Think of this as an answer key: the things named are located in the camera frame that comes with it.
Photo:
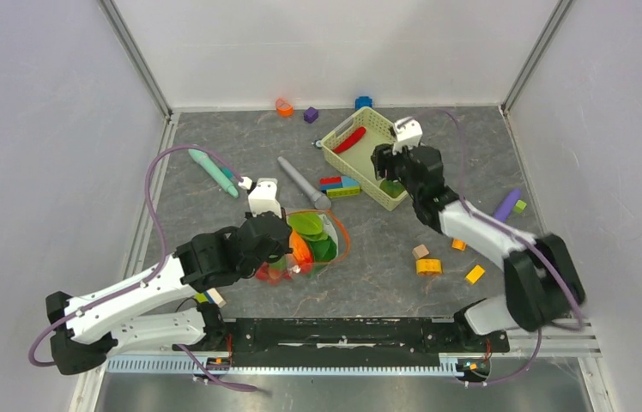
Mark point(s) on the orange building brick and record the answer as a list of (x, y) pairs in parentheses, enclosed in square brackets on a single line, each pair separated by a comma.
[(458, 244)]

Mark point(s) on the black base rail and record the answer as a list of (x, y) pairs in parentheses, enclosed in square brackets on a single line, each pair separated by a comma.
[(344, 342)]

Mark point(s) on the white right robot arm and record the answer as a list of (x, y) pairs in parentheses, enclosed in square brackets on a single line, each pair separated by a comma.
[(541, 283)]

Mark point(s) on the pale green perforated basket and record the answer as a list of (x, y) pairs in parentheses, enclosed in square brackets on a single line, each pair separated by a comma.
[(356, 161)]

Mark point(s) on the light green starfruit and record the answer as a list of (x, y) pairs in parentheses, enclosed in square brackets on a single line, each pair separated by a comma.
[(308, 225)]

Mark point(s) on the purple small brick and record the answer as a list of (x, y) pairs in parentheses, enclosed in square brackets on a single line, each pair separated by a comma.
[(311, 115)]

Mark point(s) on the red strawberry bunch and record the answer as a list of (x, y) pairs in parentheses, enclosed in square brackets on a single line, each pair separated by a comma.
[(274, 275)]

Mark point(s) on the yellow small block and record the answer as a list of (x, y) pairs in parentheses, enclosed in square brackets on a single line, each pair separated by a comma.
[(475, 274)]

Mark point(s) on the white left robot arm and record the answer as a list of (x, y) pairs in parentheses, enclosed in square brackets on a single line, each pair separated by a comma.
[(94, 327)]

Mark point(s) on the grey toy microphone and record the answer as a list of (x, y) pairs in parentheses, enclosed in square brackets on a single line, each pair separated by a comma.
[(316, 197)]

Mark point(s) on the blue small brick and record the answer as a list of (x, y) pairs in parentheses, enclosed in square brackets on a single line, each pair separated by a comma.
[(363, 101)]

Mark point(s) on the red chili pepper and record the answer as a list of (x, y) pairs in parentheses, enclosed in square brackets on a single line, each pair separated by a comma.
[(350, 141)]

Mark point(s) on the orange semicircle block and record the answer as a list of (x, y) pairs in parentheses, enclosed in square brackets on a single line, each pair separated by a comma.
[(284, 108)]

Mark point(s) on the yellow arch block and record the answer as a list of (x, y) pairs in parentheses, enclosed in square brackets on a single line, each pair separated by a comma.
[(428, 267)]

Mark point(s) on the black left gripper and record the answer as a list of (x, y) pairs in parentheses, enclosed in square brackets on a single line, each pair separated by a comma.
[(284, 247)]

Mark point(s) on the red orange pepper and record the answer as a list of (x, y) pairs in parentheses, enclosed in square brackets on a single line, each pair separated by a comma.
[(302, 253)]

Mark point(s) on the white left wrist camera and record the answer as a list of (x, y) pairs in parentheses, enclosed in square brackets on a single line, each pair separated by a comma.
[(262, 196)]

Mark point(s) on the teal small block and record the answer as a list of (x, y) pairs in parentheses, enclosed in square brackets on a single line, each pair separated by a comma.
[(227, 173)]

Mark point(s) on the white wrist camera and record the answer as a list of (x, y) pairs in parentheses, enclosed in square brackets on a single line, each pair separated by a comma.
[(262, 196), (407, 133)]

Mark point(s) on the purple cylinder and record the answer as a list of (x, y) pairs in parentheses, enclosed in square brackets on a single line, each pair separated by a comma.
[(507, 205)]

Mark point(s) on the green cube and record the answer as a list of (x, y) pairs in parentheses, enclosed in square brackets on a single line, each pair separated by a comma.
[(520, 206)]

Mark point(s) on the small striped wooden block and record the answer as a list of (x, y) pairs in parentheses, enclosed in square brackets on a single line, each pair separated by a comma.
[(210, 296)]

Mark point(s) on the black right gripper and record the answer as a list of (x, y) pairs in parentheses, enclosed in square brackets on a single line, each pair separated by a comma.
[(383, 156)]

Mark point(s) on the mint green toy pen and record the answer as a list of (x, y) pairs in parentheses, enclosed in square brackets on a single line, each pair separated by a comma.
[(204, 161)]

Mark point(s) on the clear zip bag orange zipper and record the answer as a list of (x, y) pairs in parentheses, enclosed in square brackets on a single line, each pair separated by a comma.
[(335, 229)]

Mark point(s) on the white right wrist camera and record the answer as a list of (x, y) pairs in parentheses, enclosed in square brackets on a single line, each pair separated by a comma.
[(407, 133)]

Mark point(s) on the wooden cube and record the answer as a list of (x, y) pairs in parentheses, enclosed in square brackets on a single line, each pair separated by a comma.
[(420, 252)]

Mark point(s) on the dark green round fruit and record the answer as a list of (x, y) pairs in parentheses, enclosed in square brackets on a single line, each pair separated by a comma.
[(392, 189)]

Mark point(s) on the multicolour brick block stack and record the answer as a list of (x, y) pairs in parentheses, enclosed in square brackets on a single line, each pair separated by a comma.
[(339, 186)]

